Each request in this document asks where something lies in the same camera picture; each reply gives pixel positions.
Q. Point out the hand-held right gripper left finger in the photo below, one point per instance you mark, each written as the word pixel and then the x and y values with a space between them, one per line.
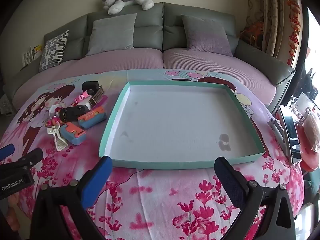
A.
pixel 100 177

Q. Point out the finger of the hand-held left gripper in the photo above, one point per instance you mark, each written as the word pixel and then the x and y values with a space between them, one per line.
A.
pixel 31 157
pixel 6 151

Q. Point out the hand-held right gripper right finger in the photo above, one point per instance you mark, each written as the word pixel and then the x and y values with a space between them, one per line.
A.
pixel 227 180

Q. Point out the white hair clip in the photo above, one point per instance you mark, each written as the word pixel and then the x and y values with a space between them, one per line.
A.
pixel 60 142

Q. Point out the orange blue case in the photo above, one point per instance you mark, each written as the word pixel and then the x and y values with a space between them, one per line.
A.
pixel 91 120
pixel 72 135

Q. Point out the white smart watch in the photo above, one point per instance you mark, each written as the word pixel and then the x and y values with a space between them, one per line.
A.
pixel 53 108

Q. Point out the black key case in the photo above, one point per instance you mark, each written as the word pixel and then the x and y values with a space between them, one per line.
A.
pixel 72 112

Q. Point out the white charger block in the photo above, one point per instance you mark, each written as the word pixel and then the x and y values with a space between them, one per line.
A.
pixel 83 104

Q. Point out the purple tube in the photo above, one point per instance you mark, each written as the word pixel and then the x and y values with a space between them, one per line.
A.
pixel 102 100

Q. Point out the pink smart watch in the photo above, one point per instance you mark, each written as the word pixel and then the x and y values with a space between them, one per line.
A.
pixel 81 97

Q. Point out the teal cardboard tray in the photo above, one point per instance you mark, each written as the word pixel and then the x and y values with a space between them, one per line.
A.
pixel 175 120

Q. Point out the gold patterned lighter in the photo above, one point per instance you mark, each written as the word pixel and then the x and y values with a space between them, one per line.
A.
pixel 97 97

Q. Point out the black power adapter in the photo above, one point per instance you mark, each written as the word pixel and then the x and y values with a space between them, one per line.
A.
pixel 90 86

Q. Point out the person's left hand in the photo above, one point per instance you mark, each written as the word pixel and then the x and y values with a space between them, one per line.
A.
pixel 13 217

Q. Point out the printed cartoon blanket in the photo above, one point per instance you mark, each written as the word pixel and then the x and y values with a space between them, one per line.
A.
pixel 162 205

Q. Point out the silver flip phone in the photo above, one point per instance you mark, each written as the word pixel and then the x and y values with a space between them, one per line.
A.
pixel 275 128

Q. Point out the silver edged phone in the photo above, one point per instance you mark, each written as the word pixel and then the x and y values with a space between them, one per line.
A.
pixel 290 132

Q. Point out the red round stool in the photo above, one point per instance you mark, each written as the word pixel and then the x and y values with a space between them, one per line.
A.
pixel 307 160

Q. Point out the white rack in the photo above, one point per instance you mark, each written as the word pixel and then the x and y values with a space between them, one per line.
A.
pixel 27 56

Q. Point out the clear plastic bag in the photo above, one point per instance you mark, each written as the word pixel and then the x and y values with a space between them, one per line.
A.
pixel 312 132

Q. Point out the yellow box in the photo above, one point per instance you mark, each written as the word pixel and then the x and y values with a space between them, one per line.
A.
pixel 38 48

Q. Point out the black white patterned cushion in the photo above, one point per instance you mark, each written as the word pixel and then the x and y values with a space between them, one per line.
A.
pixel 53 50

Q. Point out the black drying rack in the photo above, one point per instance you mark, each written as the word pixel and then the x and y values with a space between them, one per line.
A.
pixel 306 82

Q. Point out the plain grey cushion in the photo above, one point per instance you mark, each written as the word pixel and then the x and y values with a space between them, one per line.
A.
pixel 112 35

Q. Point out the purple grey cushion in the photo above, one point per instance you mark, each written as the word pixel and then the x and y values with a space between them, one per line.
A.
pixel 205 35

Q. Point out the orange bag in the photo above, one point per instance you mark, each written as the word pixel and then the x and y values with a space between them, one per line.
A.
pixel 252 32

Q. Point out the red hanging decoration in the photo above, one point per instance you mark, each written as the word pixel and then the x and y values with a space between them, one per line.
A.
pixel 293 30

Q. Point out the beige patterned curtain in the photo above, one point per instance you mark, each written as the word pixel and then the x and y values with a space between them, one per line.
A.
pixel 270 17

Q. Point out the grey sofa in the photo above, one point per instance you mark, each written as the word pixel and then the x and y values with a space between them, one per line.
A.
pixel 175 12

